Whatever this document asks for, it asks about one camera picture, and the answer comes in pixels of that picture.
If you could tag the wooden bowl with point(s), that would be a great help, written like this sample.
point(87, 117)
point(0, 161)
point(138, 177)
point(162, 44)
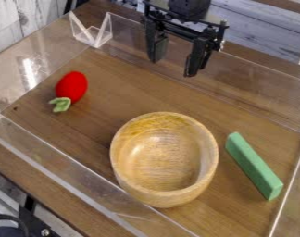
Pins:
point(163, 155)

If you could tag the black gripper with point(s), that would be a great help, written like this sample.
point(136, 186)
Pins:
point(186, 19)

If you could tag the green rectangular block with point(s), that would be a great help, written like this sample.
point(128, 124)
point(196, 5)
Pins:
point(253, 166)

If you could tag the black bracket with screw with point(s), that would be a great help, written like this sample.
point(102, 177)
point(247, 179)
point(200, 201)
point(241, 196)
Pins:
point(20, 223)

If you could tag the clear acrylic tray walls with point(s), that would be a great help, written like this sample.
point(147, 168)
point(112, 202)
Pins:
point(53, 153)

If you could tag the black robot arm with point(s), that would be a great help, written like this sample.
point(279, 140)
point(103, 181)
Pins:
point(184, 19)

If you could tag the red plush strawberry toy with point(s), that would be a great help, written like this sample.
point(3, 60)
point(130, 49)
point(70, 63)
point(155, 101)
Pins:
point(70, 90)

